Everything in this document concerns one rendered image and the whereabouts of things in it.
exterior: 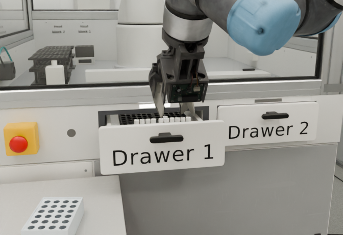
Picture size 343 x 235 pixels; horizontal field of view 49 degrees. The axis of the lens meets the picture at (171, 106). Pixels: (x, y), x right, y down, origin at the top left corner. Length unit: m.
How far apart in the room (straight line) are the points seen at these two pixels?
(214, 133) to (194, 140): 0.05
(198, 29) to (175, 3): 0.05
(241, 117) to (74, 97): 0.44
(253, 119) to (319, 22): 0.54
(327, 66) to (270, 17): 0.72
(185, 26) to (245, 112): 0.53
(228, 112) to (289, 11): 0.61
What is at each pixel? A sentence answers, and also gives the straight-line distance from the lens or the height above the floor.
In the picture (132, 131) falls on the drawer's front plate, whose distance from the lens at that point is 0.84.
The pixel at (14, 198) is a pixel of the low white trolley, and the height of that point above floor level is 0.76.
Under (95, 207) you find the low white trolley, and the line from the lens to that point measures 0.87.
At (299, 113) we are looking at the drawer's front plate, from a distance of 1.11.
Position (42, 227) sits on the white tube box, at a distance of 0.77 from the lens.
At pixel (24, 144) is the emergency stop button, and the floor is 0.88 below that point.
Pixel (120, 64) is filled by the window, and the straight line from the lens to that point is 0.97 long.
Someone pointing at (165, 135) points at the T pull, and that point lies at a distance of 0.83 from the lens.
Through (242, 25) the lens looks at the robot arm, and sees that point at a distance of 0.44.
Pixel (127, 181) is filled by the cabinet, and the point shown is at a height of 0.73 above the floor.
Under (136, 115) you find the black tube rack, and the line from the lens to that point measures 1.03.
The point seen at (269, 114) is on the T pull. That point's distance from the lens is 1.03.
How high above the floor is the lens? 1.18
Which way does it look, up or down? 14 degrees down
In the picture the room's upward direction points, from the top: straight up
